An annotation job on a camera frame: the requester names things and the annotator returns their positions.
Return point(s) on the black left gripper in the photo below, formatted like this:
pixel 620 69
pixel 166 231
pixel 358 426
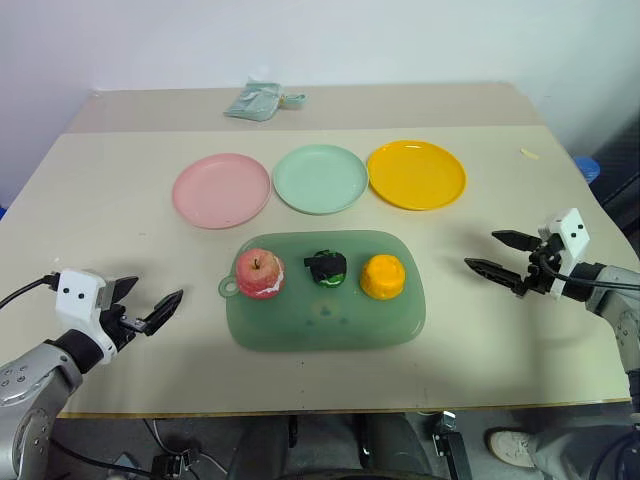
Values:
pixel 120 325

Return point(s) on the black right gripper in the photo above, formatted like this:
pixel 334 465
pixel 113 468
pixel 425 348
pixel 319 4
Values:
pixel 542 272

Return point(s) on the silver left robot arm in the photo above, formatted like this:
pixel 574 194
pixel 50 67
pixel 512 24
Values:
pixel 35 370

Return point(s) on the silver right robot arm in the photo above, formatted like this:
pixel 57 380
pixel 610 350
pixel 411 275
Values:
pixel 616 292

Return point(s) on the yellow round plate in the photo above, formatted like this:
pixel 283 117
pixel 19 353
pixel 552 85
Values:
pixel 416 175

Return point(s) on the yellow orange fruit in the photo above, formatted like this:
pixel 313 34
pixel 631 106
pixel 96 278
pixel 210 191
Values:
pixel 382 277

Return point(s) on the pink round plate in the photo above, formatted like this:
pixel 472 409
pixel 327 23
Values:
pixel 221 191

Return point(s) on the green black toy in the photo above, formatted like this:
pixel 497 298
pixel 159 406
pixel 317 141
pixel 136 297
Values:
pixel 327 269

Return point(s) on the light green round plate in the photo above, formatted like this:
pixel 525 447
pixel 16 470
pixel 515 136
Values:
pixel 320 179

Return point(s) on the small yellow scrap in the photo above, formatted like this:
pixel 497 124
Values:
pixel 529 153

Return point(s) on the red apple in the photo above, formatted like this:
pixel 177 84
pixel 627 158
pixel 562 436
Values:
pixel 259 274

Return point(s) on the blue round stool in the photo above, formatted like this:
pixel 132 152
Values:
pixel 587 169

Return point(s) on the black chair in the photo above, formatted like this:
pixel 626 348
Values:
pixel 622 170

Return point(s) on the black small box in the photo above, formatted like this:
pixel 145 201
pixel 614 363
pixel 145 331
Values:
pixel 172 465

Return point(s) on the small blue object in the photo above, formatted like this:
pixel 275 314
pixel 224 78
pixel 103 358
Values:
pixel 2 212

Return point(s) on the green translucent cutting board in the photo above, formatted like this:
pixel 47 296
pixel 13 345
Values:
pixel 325 320

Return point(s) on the white shoe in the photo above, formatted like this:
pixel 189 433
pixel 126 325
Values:
pixel 510 447

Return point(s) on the dark grey rounded shape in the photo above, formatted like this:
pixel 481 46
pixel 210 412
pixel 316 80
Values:
pixel 270 450
pixel 390 445

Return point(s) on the grey trouser leg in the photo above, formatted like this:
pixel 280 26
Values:
pixel 575 452

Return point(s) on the teal fabric pouch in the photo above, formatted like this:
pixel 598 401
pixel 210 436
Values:
pixel 251 102

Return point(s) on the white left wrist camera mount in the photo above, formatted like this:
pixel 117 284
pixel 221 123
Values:
pixel 75 300

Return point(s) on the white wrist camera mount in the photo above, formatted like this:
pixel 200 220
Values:
pixel 575 234
pixel 75 300

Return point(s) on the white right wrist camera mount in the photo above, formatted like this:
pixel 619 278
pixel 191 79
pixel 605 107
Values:
pixel 575 234

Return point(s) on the black metal clamp bracket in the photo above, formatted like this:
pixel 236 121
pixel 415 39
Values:
pixel 450 442

